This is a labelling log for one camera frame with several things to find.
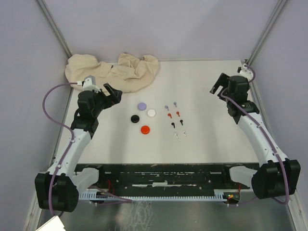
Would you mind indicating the white earbud charging case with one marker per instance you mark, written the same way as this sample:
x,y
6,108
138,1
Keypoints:
x,y
151,113

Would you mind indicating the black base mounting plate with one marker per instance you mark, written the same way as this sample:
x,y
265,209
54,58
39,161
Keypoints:
x,y
158,180

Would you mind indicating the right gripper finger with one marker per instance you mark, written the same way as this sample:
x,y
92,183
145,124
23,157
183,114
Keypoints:
x,y
222,81
220,94

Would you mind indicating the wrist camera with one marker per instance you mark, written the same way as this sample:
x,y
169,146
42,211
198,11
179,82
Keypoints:
x,y
89,83
244,71

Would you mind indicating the white paper sheet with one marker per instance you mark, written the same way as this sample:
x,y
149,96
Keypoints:
x,y
54,224

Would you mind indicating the purple earbud charging case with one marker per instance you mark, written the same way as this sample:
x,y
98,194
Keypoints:
x,y
142,106

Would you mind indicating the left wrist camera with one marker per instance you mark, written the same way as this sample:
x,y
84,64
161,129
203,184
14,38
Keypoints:
x,y
89,83

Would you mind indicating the left aluminium frame post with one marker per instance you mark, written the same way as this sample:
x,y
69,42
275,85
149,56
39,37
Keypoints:
x,y
54,27

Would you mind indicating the aluminium frame post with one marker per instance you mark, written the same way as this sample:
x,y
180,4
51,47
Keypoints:
x,y
270,24
54,27

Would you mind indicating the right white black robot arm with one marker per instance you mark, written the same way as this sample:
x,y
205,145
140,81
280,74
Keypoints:
x,y
277,175

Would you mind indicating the beige crumpled cloth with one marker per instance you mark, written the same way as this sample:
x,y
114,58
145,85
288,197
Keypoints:
x,y
129,75

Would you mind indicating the black earbud charging case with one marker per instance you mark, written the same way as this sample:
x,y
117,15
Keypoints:
x,y
135,118

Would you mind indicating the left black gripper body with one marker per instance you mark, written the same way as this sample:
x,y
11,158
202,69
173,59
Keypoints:
x,y
102,101

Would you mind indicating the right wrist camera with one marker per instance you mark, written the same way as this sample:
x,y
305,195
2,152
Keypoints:
x,y
244,71

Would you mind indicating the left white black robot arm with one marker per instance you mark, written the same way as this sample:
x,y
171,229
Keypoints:
x,y
58,189

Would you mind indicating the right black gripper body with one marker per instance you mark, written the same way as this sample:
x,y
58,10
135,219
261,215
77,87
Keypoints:
x,y
226,95

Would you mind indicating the right aluminium frame post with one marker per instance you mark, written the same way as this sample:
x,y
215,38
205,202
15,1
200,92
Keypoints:
x,y
270,24

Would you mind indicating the red earbud charging case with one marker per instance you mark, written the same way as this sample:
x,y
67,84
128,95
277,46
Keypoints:
x,y
145,129

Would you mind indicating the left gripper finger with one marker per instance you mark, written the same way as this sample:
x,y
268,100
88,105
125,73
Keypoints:
x,y
111,90
116,99

